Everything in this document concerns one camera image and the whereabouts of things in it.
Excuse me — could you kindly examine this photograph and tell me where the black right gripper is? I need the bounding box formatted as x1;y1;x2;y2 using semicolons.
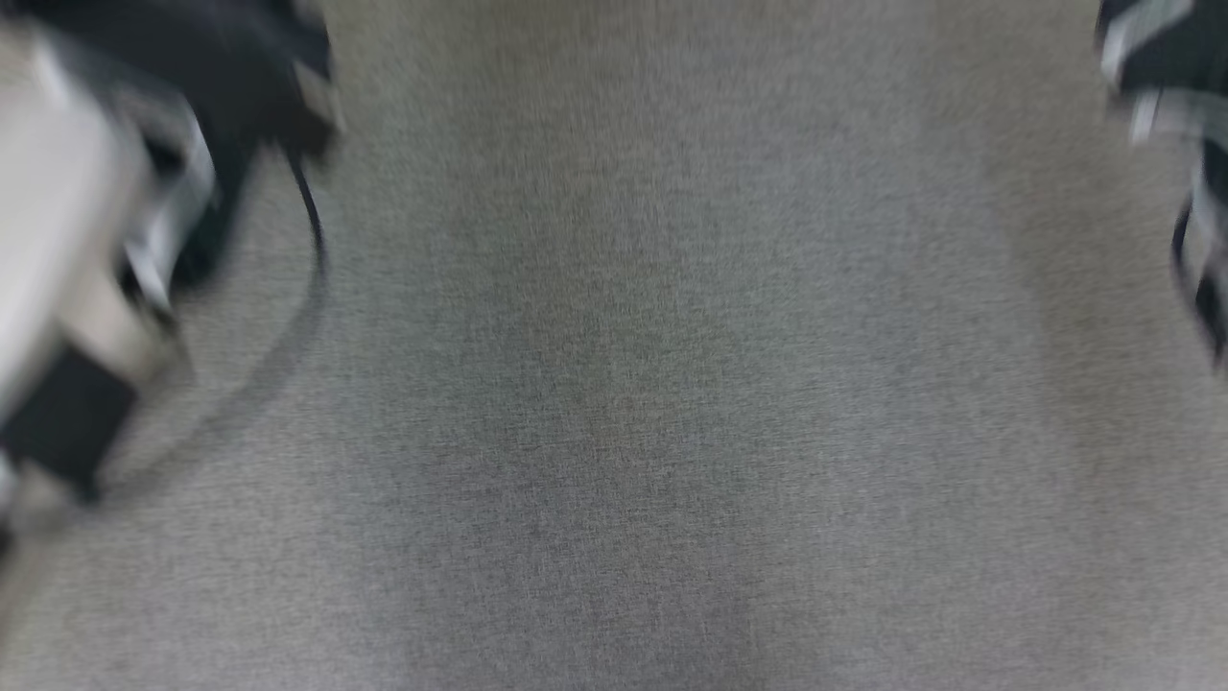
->
1097;0;1228;97

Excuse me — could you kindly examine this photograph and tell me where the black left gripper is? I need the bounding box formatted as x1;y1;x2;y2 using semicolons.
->
19;0;342;289

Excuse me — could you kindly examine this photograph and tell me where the thin black right gripper cable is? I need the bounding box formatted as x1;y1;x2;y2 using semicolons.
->
1169;192;1212;327

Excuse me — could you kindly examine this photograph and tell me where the grey fabric sofa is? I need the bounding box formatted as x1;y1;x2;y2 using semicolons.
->
0;0;1228;691

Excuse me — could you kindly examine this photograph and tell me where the thin black left gripper cable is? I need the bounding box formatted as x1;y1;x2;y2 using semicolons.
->
286;154;330;281

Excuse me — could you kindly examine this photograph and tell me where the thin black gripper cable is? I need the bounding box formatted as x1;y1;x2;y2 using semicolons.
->
1169;192;1212;327
286;154;330;281

